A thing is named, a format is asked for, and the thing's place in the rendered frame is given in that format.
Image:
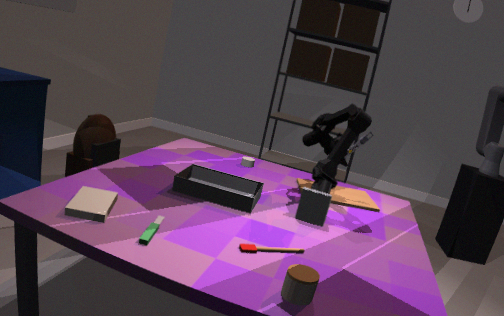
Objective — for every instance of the beige rectangular block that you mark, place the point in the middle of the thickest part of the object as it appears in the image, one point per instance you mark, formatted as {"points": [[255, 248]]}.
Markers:
{"points": [[91, 204]]}

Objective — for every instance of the light brown wooden board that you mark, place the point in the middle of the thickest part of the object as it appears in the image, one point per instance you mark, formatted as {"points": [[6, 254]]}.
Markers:
{"points": [[345, 196]]}

